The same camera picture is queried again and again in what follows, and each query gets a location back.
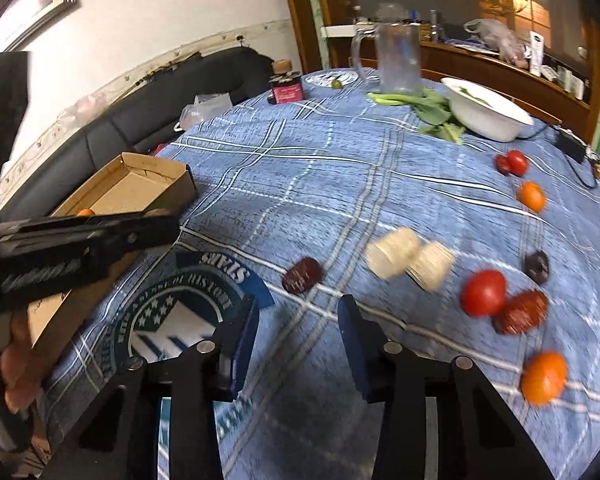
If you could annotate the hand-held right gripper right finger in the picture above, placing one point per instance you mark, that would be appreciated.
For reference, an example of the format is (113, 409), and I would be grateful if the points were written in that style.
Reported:
(355, 350)

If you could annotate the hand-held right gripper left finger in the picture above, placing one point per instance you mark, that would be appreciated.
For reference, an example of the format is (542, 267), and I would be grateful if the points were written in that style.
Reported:
(242, 345)

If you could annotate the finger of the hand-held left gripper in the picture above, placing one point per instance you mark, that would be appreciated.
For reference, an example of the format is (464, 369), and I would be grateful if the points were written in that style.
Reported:
(145, 232)

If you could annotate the shallow cardboard box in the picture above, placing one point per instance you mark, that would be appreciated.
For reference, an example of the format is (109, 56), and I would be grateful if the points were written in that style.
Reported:
(130, 190)

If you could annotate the orange mandarin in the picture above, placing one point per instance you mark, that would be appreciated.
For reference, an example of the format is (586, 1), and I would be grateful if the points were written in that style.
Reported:
(531, 196)
(544, 377)
(85, 213)

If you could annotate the red tomato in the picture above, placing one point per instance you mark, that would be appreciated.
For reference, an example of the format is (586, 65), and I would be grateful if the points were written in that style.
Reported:
(484, 292)
(518, 162)

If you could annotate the large wrinkled red date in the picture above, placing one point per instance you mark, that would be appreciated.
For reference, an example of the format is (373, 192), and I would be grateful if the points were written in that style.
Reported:
(522, 312)

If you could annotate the dark purple plum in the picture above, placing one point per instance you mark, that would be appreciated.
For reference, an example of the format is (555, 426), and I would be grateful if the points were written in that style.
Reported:
(537, 266)

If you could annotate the person's left hand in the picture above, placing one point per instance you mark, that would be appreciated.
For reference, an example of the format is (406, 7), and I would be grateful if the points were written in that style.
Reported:
(17, 365)

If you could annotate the black leather sofa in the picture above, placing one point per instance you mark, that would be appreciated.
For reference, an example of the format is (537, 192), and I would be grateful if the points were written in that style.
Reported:
(105, 130)

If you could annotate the clear plastic bag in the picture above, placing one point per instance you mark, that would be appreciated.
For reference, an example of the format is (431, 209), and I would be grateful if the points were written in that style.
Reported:
(200, 109)

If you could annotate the person's dark clothing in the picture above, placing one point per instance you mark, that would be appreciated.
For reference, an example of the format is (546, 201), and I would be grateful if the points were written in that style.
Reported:
(2, 135)

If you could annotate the dark jar with pink label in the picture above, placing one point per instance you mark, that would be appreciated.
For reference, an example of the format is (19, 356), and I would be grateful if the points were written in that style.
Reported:
(286, 91)

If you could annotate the small far dark jujube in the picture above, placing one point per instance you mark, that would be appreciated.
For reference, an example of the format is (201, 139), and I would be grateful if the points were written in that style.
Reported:
(501, 164)

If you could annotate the green olive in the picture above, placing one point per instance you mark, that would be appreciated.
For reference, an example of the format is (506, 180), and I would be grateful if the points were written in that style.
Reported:
(336, 83)

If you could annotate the green leafy vegetable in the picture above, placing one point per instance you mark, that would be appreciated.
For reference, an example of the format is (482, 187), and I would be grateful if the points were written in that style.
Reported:
(432, 110)

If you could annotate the wooden framed glass partition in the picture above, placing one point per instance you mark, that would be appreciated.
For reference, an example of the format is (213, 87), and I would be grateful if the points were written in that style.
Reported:
(295, 20)

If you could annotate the white bowl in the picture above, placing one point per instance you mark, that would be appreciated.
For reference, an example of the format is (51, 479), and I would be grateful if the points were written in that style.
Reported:
(485, 115)

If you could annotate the white flat box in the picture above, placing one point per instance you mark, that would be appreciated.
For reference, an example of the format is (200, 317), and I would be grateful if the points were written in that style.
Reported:
(337, 31)

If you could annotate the clear glass pitcher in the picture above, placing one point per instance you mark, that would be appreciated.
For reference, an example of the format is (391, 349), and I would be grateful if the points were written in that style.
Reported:
(395, 60)

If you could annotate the black power adapter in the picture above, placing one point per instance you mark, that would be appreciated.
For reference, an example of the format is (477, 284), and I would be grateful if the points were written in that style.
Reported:
(570, 143)

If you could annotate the translucent plastic bag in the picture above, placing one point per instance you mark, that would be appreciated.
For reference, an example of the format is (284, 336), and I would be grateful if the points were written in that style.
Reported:
(500, 39)

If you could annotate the white tube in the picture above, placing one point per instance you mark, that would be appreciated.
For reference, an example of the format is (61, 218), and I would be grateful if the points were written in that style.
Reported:
(536, 54)

